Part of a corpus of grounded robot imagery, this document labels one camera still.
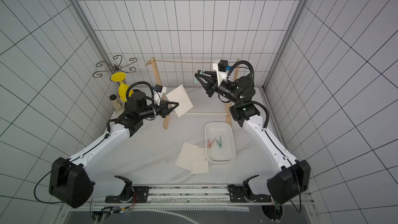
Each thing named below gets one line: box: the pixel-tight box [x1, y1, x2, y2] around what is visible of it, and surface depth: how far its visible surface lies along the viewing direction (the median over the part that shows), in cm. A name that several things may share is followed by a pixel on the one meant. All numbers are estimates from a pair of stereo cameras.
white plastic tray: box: [204, 121, 236, 164], surface depth 90 cm
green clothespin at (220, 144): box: [215, 135, 223, 149], surface depth 91 cm
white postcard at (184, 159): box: [175, 142, 199, 171], surface depth 87 cm
